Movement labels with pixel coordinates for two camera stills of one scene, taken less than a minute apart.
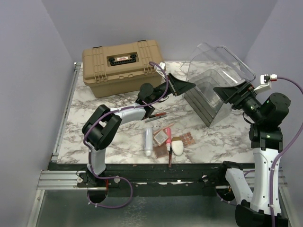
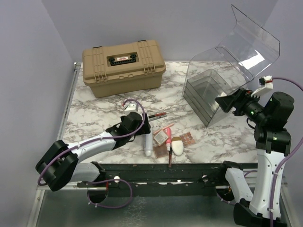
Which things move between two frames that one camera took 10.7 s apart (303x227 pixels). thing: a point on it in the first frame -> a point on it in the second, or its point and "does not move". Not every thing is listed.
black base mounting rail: (150, 179) does not move
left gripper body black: (171, 82) -> (145, 129)
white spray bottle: (148, 141) does not move
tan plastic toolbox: (120, 69) does not move
